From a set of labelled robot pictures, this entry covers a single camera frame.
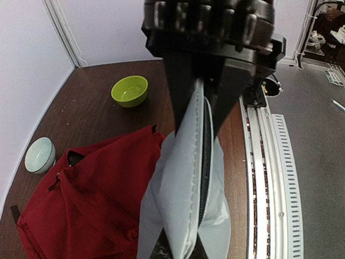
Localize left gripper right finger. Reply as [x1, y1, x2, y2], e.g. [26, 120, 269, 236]
[192, 234, 208, 259]

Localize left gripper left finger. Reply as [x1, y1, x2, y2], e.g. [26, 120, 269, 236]
[150, 228, 173, 259]

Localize front aluminium rail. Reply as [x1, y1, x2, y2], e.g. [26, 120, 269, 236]
[240, 99, 304, 258]

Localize grey pouch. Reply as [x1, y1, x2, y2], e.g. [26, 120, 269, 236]
[137, 79, 231, 258]

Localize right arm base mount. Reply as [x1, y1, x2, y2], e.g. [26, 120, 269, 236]
[242, 74, 282, 108]

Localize red backpack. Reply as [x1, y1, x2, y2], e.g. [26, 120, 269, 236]
[17, 126, 164, 258]

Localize right aluminium frame post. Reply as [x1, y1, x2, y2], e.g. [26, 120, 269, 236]
[42, 0, 88, 68]

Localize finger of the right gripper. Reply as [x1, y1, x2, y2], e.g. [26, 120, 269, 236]
[163, 50, 196, 134]
[212, 58, 256, 135]

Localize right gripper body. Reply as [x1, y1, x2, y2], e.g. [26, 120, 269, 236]
[142, 1, 286, 77]

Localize light blue ceramic bowl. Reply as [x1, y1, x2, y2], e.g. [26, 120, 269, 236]
[24, 137, 56, 174]

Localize lime green bowl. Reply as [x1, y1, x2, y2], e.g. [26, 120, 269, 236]
[111, 76, 148, 108]

